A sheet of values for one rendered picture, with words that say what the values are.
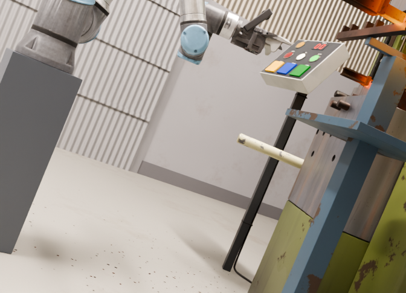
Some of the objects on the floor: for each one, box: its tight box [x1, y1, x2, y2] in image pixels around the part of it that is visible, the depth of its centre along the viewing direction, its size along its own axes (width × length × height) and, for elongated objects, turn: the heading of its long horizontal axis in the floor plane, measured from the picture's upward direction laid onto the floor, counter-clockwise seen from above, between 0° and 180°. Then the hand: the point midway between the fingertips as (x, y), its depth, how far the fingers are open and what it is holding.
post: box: [222, 92, 306, 272], centre depth 245 cm, size 4×4×108 cm
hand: (287, 45), depth 183 cm, fingers open, 14 cm apart
